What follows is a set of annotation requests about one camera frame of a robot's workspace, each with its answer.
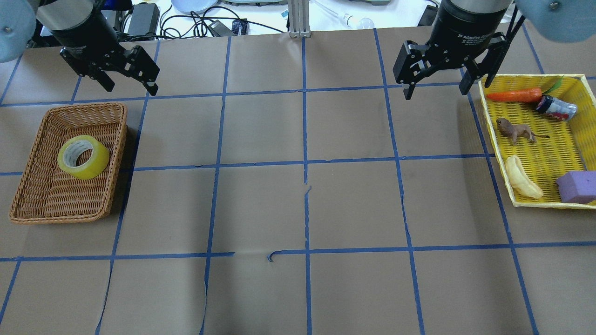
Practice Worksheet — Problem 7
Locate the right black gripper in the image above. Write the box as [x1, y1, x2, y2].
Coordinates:
[393, 0, 506, 101]

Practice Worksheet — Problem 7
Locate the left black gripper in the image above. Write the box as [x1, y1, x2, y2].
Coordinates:
[49, 5, 160, 97]

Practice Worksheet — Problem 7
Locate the yellow tape roll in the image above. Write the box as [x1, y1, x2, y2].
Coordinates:
[57, 135, 110, 180]

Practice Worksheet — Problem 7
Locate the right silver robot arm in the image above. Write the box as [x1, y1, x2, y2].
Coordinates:
[393, 0, 596, 100]

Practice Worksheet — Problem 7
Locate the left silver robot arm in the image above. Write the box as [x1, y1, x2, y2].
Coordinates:
[0, 0, 160, 96]

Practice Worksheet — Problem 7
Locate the black power adapter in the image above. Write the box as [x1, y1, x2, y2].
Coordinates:
[126, 2, 160, 41]

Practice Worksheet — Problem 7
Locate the brown toy lion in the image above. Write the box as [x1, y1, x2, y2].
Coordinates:
[496, 117, 550, 146]

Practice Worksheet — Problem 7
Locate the orange toy carrot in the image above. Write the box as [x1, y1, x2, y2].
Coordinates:
[485, 76, 563, 103]

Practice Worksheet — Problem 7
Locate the light bulb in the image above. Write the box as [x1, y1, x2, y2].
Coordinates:
[338, 13, 375, 30]

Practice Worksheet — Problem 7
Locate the light blue plate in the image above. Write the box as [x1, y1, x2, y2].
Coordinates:
[171, 0, 219, 15]

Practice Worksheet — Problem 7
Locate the small dark can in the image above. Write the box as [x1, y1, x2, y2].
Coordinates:
[535, 95, 578, 121]

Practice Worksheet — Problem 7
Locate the yellow plastic basket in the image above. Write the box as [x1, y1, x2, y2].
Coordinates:
[478, 74, 596, 210]

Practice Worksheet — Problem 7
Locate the yellow toy banana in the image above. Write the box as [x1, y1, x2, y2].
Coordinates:
[505, 155, 544, 199]

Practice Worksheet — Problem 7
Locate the brown wicker basket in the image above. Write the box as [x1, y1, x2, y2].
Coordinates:
[9, 102, 128, 225]

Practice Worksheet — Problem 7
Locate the purple foam block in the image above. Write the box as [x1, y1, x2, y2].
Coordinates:
[556, 170, 596, 204]

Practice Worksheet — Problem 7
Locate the aluminium frame post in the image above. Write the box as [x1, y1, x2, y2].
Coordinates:
[287, 0, 312, 38]

